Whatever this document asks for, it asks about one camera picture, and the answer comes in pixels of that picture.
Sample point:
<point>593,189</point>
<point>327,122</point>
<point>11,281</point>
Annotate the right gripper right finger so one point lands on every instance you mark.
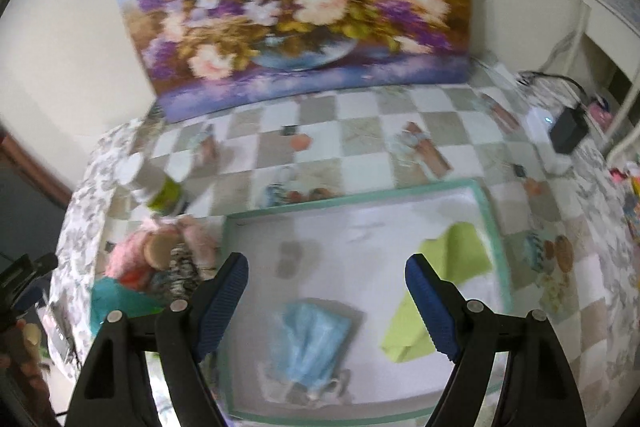
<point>538,388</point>

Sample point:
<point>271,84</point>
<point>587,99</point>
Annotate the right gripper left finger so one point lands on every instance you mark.
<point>114,388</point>

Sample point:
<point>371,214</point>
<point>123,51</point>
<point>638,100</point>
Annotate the pink white fuzzy glove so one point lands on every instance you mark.
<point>127,264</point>

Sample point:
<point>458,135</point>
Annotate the green microfiber cloth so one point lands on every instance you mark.
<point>426,319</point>

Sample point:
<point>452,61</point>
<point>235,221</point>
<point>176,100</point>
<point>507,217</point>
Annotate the blue face mask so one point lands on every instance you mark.
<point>303,370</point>

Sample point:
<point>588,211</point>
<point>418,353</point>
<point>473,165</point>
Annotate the leopard print scrunchie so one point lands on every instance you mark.
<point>182,278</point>

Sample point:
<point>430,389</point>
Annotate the pink floral scrunchie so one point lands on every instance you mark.
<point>202,245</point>

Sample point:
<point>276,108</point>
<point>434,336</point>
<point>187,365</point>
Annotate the teal plastic case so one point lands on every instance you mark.
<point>108,295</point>

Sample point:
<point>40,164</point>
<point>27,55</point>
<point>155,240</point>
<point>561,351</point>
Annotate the checkered patterned tablecloth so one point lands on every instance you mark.
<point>566,239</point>

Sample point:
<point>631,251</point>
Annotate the white green pill bottle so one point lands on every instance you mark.
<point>150,185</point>

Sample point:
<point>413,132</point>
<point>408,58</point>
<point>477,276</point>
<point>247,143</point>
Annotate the teal rimmed white tray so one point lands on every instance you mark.
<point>348,254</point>

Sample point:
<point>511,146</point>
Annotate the colourful toy pile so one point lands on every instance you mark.
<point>628,178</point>

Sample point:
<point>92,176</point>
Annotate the black power adapter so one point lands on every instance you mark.
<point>569,129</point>

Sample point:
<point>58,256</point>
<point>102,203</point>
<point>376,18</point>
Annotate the white power strip box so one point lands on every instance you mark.
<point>537,123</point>

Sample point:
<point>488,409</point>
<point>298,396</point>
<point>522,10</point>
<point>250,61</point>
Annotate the floral canvas painting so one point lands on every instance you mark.
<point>207,55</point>

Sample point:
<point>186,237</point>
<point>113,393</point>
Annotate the white shelf unit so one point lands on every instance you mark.
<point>619,40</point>

